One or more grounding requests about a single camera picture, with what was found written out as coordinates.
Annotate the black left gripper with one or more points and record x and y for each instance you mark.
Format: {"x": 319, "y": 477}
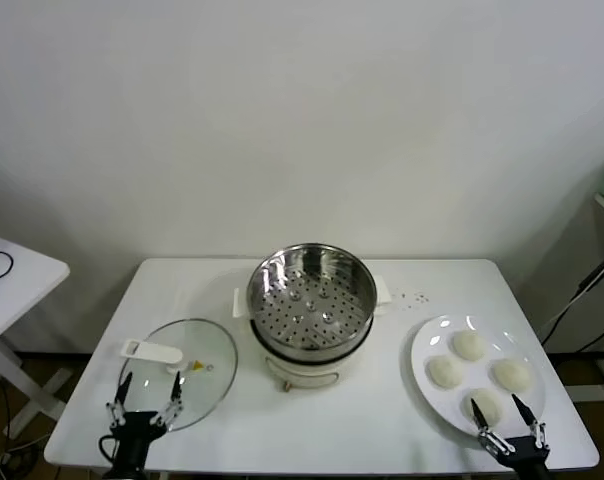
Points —
{"x": 132, "y": 430}

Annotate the white side table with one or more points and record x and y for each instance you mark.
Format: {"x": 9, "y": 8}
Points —
{"x": 27, "y": 280}

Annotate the large white plate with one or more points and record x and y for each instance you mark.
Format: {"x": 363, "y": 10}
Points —
{"x": 434, "y": 340}

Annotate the stainless steel steamer basket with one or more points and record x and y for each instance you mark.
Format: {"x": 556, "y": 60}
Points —
{"x": 272, "y": 280}

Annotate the white steamed baozi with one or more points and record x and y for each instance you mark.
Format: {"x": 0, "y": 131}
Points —
{"x": 444, "y": 373}
{"x": 512, "y": 375}
{"x": 468, "y": 346}
{"x": 491, "y": 407}

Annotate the white electric cooker base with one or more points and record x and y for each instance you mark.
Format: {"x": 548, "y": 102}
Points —
{"x": 302, "y": 375}

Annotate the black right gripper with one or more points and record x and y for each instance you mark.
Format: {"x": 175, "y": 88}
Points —
{"x": 524, "y": 452}

